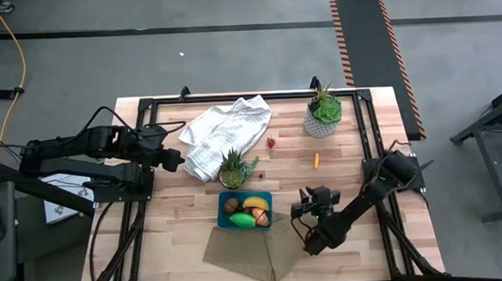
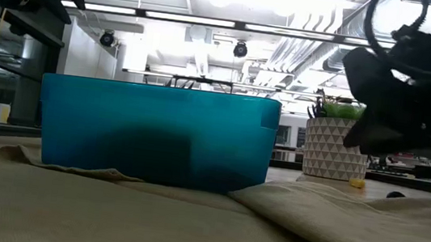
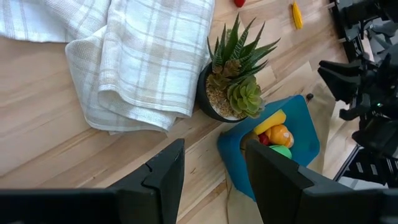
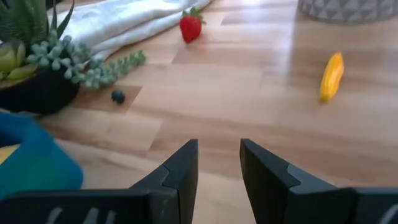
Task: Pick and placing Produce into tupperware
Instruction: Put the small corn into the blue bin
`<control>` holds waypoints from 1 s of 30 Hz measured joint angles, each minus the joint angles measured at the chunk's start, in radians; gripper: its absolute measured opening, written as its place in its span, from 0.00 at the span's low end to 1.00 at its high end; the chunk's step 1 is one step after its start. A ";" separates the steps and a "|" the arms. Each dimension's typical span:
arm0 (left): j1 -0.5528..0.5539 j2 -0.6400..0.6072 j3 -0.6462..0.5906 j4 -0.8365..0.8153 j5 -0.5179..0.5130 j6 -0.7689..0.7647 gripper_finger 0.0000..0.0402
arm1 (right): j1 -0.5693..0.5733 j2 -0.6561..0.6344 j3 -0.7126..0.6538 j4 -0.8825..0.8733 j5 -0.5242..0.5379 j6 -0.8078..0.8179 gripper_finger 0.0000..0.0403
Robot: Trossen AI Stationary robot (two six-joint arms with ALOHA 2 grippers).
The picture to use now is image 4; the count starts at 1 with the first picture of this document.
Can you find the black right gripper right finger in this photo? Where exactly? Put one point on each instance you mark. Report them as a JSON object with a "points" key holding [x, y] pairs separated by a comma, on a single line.
{"points": [[273, 193]]}

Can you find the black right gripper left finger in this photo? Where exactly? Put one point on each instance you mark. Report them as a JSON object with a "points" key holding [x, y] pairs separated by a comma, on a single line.
{"points": [[177, 186]]}

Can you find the small dark toy blueberry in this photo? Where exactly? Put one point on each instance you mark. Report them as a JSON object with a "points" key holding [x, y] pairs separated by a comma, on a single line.
{"points": [[118, 96]]}

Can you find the small yellow toy pepper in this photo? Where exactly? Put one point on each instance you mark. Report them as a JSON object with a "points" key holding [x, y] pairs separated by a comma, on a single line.
{"points": [[331, 77]]}

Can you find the red toy strawberry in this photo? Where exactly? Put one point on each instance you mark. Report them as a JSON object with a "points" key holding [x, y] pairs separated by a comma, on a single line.
{"points": [[190, 26]]}

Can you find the blue plastic tupperware container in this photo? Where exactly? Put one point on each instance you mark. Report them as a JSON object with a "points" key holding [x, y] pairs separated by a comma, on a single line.
{"points": [[37, 161]]}

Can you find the olive tan cloth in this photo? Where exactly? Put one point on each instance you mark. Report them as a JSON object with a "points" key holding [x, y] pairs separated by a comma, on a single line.
{"points": [[217, 202]]}

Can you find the succulent plant in black pot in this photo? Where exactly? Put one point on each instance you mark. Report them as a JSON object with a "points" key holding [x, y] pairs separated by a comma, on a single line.
{"points": [[37, 90]]}

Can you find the white checked dish towel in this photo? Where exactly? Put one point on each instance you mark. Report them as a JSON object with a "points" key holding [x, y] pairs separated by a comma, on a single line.
{"points": [[124, 21]]}

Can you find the succulent in white patterned pot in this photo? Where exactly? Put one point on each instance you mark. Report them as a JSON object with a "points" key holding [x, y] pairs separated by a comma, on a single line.
{"points": [[348, 11]]}

